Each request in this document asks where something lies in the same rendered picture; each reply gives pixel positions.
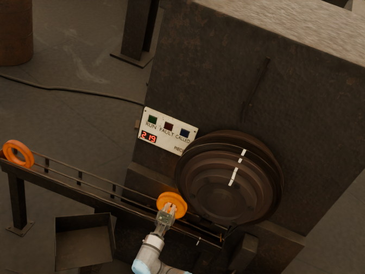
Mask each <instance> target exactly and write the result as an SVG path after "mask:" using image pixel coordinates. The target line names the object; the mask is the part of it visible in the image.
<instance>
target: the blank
mask: <svg viewBox="0 0 365 274"><path fill-rule="evenodd" d="M168 202H169V203H173V204H174V205H175V206H176V207H177V208H176V212H175V219H179V218H181V217H183V216H184V215H185V213H186V211H187V203H186V202H185V201H184V200H183V198H182V197H181V196H180V195H178V194H176V193H174V192H164V193H162V194H161V195H160V196H159V198H158V199H157V202H156V206H157V208H158V210H160V209H162V208H163V207H164V206H165V205H166V204H167V203H168ZM170 211H171V207H170V208H169V209H168V212H167V213H169V212H170Z"/></svg>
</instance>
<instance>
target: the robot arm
mask: <svg viewBox="0 0 365 274"><path fill-rule="evenodd" d="M171 205H172V208H171V211H170V212H169V213H167V212H168V209H169V208H170V206H171ZM175 212H176V206H175V205H174V204H172V203H169V202H168V203H167V204H166V205H165V206H164V207H163V208H162V209H160V210H159V211H158V213H157V216H156V218H155V219H156V220H155V226H156V229H155V231H154V232H150V234H148V235H147V236H146V238H145V240H142V241H143V244H142V246H141V248H140V250H139V252H138V254H137V256H136V258H135V260H134V263H133V265H132V267H131V268H132V271H133V272H134V273H135V274H191V273H189V272H188V271H183V270H179V269H176V268H174V267H170V266H167V265H166V264H164V263H163V262H162V261H160V260H159V259H158V257H159V255H160V253H161V251H162V248H163V246H164V244H165V243H164V238H163V236H164V234H165V232H166V231H168V230H169V228H170V226H173V224H174V221H175Z"/></svg>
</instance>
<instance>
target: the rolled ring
mask: <svg viewBox="0 0 365 274"><path fill-rule="evenodd" d="M11 148H15V149H17V150H19V151H20V152H21V153H22V154H23V156H24V157H25V160H26V162H23V161H20V160H19V159H17V158H16V157H15V156H14V154H13V152H12V150H11ZM3 153H4V155H5V157H6V158H7V159H8V160H9V161H11V162H13V163H16V164H19V165H21V166H24V167H26V168H30V167H31V166H32V165H33V164H34V157H33V154H32V152H31V151H30V150H29V148H28V147H27V146H26V145H24V144H23V143H21V142H19V141H17V140H9V141H7V142H6V143H5V144H4V145H3Z"/></svg>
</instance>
